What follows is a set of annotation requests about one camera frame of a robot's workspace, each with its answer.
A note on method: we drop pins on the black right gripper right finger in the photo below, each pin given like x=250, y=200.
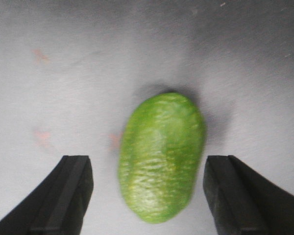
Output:
x=243, y=202

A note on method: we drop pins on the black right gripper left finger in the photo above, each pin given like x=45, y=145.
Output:
x=58, y=205

